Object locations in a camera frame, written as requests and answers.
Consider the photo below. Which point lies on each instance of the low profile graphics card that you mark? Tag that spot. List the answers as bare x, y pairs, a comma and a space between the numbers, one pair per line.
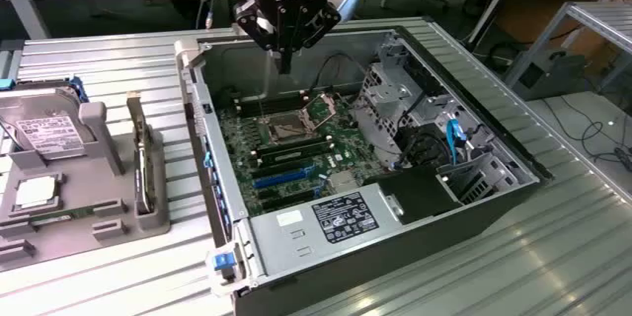
143, 168

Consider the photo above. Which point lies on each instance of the thin locking lever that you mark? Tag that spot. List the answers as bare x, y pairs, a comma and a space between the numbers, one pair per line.
260, 105

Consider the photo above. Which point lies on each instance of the metal socket cover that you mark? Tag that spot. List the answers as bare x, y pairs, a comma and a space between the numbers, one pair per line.
320, 109

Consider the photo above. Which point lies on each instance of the silver perforated drive cage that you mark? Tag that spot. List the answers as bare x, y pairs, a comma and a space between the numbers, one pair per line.
380, 109

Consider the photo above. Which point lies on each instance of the CPU socket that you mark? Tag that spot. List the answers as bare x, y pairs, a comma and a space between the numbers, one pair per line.
287, 131

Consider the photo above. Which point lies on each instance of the green Dell motherboard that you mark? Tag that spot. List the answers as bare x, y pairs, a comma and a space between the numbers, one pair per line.
346, 146

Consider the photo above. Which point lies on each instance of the brown wooden panel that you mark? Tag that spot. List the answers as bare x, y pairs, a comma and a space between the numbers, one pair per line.
534, 16

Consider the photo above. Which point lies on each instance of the silver chipset heatsink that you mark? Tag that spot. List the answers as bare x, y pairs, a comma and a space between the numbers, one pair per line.
343, 180

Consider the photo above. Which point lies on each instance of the blue expansion slot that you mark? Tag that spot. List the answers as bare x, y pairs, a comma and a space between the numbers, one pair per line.
284, 179

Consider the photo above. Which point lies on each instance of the short black expansion slot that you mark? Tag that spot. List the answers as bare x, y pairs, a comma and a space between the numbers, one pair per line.
266, 192

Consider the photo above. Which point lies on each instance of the silver hard disk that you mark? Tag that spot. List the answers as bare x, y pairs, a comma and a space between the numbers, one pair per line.
50, 131

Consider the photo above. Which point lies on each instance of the grey plastic parts rack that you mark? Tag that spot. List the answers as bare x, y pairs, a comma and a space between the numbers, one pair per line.
114, 190

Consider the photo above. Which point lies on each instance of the silver disk bay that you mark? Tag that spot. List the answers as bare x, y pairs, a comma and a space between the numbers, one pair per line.
474, 186

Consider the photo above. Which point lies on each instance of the grey power supply unit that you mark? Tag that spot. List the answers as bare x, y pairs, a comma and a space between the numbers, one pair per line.
296, 242

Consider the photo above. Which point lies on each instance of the silver CPU chip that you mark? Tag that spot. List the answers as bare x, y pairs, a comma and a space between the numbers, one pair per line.
35, 192

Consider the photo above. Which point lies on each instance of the black open PC case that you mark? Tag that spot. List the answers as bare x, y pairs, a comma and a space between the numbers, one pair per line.
444, 242

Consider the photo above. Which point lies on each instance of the green RAM stick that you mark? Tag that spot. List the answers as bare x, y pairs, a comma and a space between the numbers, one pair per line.
64, 217

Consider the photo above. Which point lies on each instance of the blue case latch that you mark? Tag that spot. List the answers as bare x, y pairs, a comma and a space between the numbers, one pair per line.
223, 261

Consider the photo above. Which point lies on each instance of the blue plastic disk rail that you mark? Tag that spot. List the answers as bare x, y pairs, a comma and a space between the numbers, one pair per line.
79, 88
4, 84

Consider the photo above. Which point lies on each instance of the black plastic air duct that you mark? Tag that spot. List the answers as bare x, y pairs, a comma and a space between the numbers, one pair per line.
415, 194

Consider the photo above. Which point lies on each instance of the aluminium profile frame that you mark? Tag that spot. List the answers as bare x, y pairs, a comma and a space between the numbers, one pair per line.
592, 12

